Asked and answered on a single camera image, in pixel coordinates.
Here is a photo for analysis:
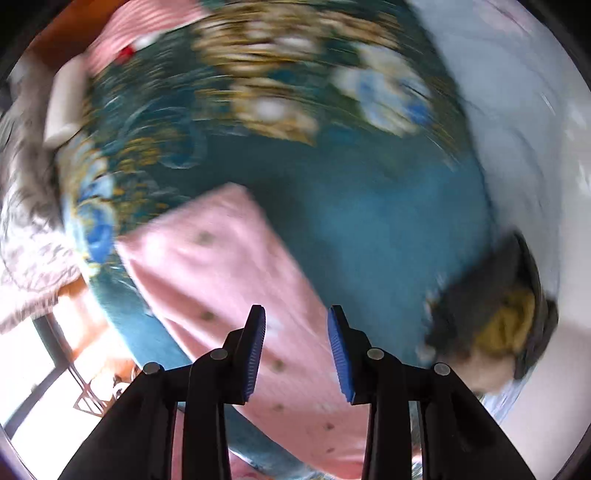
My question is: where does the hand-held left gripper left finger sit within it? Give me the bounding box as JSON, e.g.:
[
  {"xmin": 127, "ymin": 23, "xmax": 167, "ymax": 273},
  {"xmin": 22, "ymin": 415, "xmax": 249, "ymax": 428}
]
[{"xmin": 58, "ymin": 305, "xmax": 267, "ymax": 480}]

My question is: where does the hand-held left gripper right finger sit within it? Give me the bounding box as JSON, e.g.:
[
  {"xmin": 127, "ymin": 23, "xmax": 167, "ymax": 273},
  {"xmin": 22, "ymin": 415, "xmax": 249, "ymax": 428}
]
[{"xmin": 327, "ymin": 305, "xmax": 539, "ymax": 480}]

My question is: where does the pink peach-print fleece garment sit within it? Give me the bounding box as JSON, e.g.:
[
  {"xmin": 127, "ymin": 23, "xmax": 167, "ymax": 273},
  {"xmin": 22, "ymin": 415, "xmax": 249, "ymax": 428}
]
[{"xmin": 115, "ymin": 182, "xmax": 426, "ymax": 480}]

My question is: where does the teal floral bed sheet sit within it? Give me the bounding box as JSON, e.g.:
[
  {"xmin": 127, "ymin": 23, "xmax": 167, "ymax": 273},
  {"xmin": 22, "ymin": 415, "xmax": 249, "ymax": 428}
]
[{"xmin": 55, "ymin": 0, "xmax": 499, "ymax": 480}]

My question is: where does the dark grey garment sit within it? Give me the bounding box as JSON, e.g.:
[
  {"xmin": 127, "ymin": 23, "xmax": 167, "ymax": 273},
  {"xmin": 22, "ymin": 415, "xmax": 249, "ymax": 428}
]
[{"xmin": 425, "ymin": 231, "xmax": 559, "ymax": 379}]

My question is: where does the beige garment with yellow print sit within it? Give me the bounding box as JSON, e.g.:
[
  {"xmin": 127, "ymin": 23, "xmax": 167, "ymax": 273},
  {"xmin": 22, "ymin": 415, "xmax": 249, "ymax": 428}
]
[{"xmin": 462, "ymin": 284, "xmax": 539, "ymax": 393}]

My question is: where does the metal window grille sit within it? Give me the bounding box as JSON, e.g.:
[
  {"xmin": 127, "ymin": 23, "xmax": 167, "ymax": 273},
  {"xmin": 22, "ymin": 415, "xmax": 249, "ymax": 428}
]
[{"xmin": 69, "ymin": 360, "xmax": 139, "ymax": 414}]

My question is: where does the grey patterned cloth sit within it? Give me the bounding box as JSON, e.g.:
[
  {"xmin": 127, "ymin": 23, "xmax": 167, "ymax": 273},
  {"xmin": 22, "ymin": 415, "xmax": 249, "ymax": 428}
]
[{"xmin": 0, "ymin": 51, "xmax": 88, "ymax": 333}]

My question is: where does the light blue floral quilt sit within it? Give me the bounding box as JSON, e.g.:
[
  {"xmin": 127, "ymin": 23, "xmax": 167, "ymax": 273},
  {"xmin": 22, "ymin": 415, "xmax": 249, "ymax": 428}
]
[{"xmin": 411, "ymin": 0, "xmax": 587, "ymax": 416}]

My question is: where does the white rectangular object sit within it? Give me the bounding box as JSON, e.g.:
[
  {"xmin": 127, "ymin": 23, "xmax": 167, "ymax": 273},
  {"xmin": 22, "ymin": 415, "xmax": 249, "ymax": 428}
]
[{"xmin": 44, "ymin": 60, "xmax": 88, "ymax": 146}]

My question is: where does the pink striped pillow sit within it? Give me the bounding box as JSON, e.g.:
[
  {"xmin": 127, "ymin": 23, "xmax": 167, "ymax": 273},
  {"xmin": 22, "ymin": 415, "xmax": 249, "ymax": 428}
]
[{"xmin": 83, "ymin": 0, "xmax": 208, "ymax": 79}]

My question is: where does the black window frame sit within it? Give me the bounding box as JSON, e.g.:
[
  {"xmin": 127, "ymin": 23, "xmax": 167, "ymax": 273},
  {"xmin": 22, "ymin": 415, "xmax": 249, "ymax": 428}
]
[{"xmin": 9, "ymin": 316, "xmax": 100, "ymax": 439}]

